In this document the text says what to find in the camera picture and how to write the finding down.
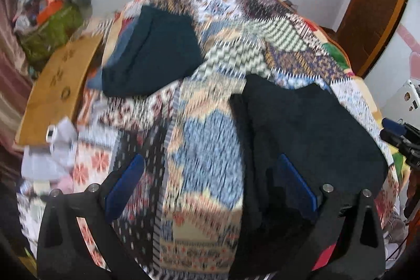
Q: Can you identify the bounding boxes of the black pants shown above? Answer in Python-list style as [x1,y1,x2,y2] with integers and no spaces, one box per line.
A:
[229,75,389,279]

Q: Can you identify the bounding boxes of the white appliance with stickers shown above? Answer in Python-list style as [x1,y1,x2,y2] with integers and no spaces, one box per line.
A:
[381,80,420,129]

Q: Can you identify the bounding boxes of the white crumpled garment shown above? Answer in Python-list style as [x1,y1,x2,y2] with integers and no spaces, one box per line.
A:
[21,117,78,194]

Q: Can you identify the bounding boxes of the patchwork patterned bedspread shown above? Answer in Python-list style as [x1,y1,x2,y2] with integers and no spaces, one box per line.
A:
[15,0,403,280]

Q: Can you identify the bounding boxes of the brown wooden door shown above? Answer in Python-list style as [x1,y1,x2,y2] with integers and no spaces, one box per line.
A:
[337,0,407,77]

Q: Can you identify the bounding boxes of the wooden lap desk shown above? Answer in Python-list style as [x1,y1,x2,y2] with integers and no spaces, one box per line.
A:
[15,34,103,146]

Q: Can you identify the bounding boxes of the folded blue jeans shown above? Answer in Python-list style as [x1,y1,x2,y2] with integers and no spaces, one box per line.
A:
[87,16,139,91]

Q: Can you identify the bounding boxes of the green fabric storage basket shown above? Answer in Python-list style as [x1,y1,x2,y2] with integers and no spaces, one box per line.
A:
[19,5,83,72]

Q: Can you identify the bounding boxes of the folded dark teal garment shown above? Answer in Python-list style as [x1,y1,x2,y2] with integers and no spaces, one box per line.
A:
[102,6,203,97]

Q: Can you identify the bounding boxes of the orange box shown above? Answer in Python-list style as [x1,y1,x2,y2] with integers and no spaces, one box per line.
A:
[36,0,64,25]

